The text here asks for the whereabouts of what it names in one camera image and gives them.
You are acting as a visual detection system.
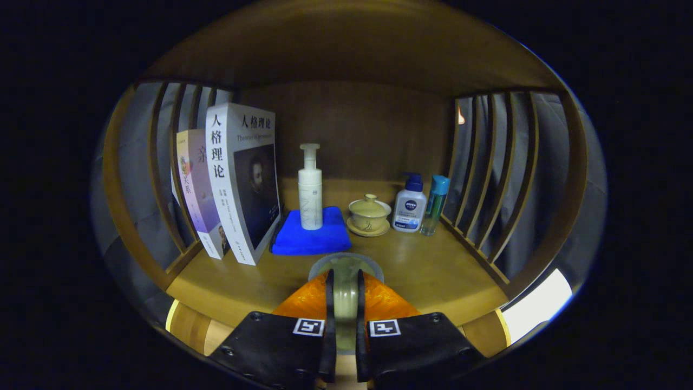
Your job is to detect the white bottle with blue pump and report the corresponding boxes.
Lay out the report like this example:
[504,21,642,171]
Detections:
[391,172,428,233]

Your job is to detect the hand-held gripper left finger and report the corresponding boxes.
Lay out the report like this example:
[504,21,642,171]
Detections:
[208,269,337,388]

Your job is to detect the blue folded cloth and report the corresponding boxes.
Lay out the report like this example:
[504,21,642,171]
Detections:
[271,206,352,256]

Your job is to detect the wooden countertop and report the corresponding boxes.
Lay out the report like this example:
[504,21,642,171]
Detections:
[165,179,511,328]

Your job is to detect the thick white book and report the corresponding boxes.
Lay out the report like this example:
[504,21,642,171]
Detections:
[205,103,282,266]

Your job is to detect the teal bottle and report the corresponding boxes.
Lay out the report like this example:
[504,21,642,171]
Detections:
[420,174,451,237]

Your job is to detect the purple book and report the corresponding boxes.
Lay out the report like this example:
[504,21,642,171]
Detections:
[172,129,231,261]

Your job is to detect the green ornament with grey base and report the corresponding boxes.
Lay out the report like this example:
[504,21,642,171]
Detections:
[308,252,386,353]

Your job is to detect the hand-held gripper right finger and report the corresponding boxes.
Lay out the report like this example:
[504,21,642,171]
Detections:
[355,269,486,388]

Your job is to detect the wooden cabinet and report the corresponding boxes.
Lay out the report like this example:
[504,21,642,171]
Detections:
[100,0,588,358]

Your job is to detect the yellow lidded teacup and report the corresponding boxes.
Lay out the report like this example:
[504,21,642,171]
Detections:
[346,193,392,238]

